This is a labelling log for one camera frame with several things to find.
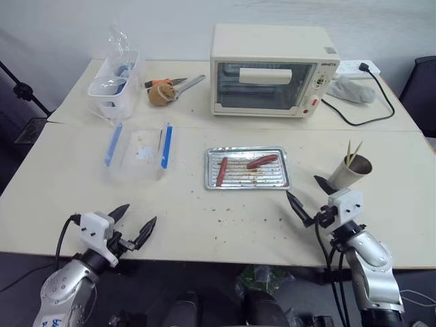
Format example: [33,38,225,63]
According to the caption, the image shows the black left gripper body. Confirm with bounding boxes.
[107,223,137,258]

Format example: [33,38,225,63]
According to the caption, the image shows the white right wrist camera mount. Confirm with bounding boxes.
[327,188,364,225]

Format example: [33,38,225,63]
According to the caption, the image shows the clear container with blue clips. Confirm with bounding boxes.
[103,121,178,184]

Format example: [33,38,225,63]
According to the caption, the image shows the blue item in basket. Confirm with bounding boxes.
[113,62,134,93]

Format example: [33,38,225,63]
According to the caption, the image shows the dark rounded shape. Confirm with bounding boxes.
[162,290,202,327]
[242,290,291,327]

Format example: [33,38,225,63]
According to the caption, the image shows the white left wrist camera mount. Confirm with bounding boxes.
[80,211,119,267]

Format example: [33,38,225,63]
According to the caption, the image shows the white plastic storage basket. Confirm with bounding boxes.
[87,49,142,121]

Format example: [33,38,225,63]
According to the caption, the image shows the cream toaster oven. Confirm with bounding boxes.
[210,23,341,119]

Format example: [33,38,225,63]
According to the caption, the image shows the dark floor grate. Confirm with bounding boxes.
[14,117,48,144]

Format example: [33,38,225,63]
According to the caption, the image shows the white power strip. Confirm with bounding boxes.
[334,59,382,80]

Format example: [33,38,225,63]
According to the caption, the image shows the clear plastic bag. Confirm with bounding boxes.
[108,22,133,69]

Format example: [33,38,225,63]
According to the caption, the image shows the metal cup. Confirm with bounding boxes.
[327,153,373,190]

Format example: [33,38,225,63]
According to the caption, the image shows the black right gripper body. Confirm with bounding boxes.
[310,203,340,229]

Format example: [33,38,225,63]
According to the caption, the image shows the silver baking tray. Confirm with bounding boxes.
[204,146,293,191]

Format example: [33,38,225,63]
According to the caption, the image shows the straight red sausage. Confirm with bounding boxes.
[216,157,229,187]

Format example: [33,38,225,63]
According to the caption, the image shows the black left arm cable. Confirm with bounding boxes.
[54,213,82,270]

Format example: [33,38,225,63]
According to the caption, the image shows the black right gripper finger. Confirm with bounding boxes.
[285,190,315,228]
[313,175,340,196]

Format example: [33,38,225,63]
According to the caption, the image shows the black oven power cable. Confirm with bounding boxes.
[322,61,396,127]

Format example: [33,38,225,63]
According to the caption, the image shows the white crumpled cloth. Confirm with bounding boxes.
[326,75,377,105]

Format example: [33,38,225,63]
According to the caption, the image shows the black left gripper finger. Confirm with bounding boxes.
[108,203,131,227]
[131,215,158,251]

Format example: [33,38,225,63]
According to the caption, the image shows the metal tongs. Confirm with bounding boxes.
[172,74,207,101]

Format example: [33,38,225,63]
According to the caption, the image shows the black office chair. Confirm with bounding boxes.
[398,56,436,139]

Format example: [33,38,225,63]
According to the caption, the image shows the black tripod stand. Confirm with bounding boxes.
[0,61,52,117]

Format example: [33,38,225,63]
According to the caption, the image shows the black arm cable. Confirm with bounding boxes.
[315,221,352,327]
[54,213,82,270]

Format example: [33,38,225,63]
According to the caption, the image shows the green crumpled bag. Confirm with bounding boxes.
[234,265,296,298]

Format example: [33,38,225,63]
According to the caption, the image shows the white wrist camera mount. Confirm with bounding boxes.
[80,211,119,267]
[327,188,364,225]

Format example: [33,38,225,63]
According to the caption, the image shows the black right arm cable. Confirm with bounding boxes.
[315,221,352,327]

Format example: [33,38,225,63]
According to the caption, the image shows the curved red sausage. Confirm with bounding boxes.
[246,154,279,170]

